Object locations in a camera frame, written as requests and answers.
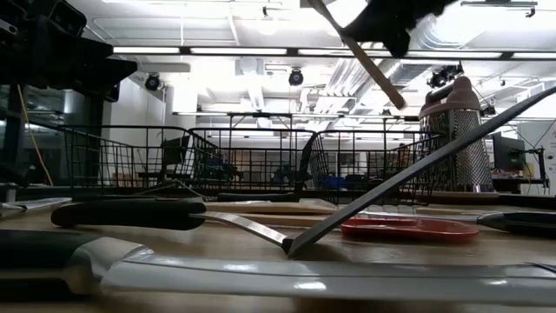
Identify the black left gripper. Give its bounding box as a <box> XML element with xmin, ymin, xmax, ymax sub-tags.
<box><xmin>0</xmin><ymin>15</ymin><xmax>138</xmax><ymax>103</ymax></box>

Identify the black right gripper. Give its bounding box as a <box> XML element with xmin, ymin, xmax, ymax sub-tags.
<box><xmin>341</xmin><ymin>0</ymin><xmax>457</xmax><ymax>58</ymax></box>

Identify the wooden spoon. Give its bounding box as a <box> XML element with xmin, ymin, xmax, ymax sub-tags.
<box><xmin>308</xmin><ymin>0</ymin><xmax>408</xmax><ymax>110</ymax></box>

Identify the black turner with steel neck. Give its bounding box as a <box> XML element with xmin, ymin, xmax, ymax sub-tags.
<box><xmin>50</xmin><ymin>84</ymin><xmax>556</xmax><ymax>260</ymax></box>

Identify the black ceiling track light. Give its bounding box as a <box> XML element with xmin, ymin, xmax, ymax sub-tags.
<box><xmin>427</xmin><ymin>62</ymin><xmax>465</xmax><ymax>90</ymax></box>

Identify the pink steel box grater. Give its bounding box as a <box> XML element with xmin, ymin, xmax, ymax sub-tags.
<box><xmin>418</xmin><ymin>76</ymin><xmax>500</xmax><ymax>200</ymax></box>

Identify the person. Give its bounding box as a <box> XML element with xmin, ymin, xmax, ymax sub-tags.
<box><xmin>395</xmin><ymin>142</ymin><xmax>413</xmax><ymax>170</ymax></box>

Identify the overhead light bar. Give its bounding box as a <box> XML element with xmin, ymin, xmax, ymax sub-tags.
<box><xmin>111</xmin><ymin>45</ymin><xmax>556</xmax><ymax>61</ymax></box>

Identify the black computer monitor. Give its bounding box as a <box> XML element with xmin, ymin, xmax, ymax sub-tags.
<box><xmin>492</xmin><ymin>132</ymin><xmax>526</xmax><ymax>173</ymax></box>

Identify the black wire basket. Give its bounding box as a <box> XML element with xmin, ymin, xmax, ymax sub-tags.
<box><xmin>60</xmin><ymin>124</ymin><xmax>223</xmax><ymax>202</ymax></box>
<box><xmin>189</xmin><ymin>127</ymin><xmax>317</xmax><ymax>203</ymax></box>
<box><xmin>306</xmin><ymin>129</ymin><xmax>447</xmax><ymax>206</ymax></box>

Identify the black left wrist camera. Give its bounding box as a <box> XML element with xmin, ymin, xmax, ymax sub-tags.
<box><xmin>46</xmin><ymin>0</ymin><xmax>88</xmax><ymax>38</ymax></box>

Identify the yellow cable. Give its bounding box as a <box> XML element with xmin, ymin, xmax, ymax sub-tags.
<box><xmin>16</xmin><ymin>84</ymin><xmax>54</xmax><ymax>188</ymax></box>

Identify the red spatula with wooden handle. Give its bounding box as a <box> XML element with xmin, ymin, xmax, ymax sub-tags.
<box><xmin>203</xmin><ymin>212</ymin><xmax>480</xmax><ymax>245</ymax></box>

